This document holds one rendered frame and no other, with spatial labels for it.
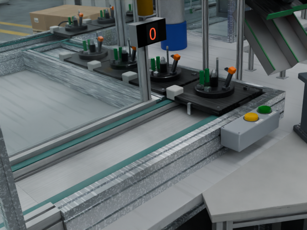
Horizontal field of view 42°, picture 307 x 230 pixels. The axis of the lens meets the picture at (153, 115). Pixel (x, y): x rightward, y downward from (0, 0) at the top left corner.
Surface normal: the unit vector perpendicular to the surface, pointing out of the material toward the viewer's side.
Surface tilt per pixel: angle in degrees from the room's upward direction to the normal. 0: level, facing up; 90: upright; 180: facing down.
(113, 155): 0
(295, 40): 45
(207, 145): 90
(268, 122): 90
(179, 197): 0
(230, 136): 90
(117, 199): 90
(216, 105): 0
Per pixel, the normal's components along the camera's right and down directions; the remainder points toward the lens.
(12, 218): 0.68, 0.27
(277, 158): -0.07, -0.91
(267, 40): 0.33, -0.41
